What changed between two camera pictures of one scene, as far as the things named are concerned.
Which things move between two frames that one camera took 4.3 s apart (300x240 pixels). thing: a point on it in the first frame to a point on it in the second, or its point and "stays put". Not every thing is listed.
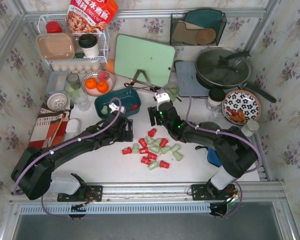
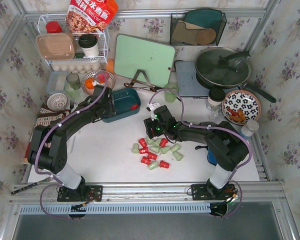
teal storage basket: x=129 y=98 stays put
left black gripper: x=128 y=129 to x=111 y=106
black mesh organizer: x=197 y=27 stays put
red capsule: x=135 y=107 stays put
